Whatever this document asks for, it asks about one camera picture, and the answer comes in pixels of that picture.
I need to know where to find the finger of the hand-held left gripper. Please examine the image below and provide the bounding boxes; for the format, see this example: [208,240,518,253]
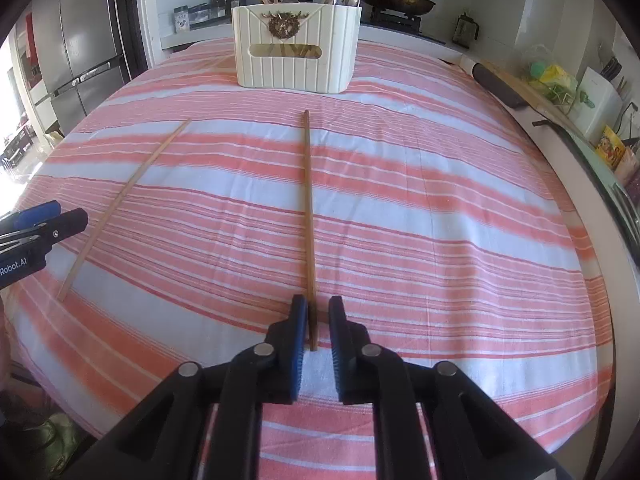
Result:
[0,208,89,257]
[0,200,62,234]

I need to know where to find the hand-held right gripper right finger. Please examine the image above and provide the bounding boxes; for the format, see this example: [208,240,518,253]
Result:
[327,295,573,480]

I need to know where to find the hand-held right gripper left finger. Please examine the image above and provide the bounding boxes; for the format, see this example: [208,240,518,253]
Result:
[62,294,308,480]

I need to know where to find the cream ribbed utensil holder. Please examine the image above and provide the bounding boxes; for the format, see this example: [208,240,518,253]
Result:
[231,2,362,95]

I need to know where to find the pink striped tablecloth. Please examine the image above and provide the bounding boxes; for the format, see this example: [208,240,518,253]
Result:
[10,37,614,480]

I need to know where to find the grey refrigerator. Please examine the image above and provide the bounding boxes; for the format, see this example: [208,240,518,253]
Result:
[25,0,134,137]

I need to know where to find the spice jars and bottles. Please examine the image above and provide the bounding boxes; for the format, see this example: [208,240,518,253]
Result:
[187,2,236,29]

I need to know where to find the wooden cutting board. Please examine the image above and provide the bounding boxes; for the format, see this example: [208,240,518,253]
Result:
[481,59,592,144]

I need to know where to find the black gas hob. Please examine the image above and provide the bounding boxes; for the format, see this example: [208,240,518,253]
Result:
[359,9,447,44]

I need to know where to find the yellow snack packet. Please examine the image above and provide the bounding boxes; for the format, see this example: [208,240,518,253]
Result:
[594,124,626,169]

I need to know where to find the dark glass pitcher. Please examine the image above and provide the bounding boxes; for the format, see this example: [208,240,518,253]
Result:
[452,11,481,50]

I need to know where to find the bag of green yellow items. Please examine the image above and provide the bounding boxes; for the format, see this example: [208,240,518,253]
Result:
[519,44,584,109]

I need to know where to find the white knife block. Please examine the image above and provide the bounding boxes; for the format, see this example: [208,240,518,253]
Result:
[574,67,624,144]

